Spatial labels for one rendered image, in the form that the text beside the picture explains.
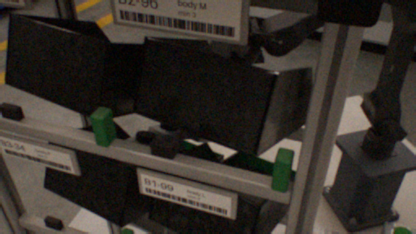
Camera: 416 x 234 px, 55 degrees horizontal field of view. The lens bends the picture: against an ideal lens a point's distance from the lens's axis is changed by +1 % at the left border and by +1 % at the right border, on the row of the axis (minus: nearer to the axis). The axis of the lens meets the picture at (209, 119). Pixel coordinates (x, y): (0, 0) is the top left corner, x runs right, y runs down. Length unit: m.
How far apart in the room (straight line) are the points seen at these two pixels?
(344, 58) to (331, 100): 0.03
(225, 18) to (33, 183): 2.34
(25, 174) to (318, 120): 2.41
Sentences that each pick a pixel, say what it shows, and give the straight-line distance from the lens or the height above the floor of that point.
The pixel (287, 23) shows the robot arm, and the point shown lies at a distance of 0.74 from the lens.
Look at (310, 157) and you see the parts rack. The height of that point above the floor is 1.51.
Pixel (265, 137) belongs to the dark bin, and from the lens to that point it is 0.34.
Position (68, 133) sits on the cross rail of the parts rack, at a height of 1.47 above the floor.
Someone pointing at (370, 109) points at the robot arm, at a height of 1.19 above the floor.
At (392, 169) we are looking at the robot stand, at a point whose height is 1.06.
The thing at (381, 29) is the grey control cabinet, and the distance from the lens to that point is 3.70.
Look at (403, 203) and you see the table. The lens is 1.21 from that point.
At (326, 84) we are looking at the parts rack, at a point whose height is 1.57.
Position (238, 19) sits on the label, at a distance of 0.23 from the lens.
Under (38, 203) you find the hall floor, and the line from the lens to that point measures 2.41.
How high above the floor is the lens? 1.69
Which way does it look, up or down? 38 degrees down
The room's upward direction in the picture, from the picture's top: straight up
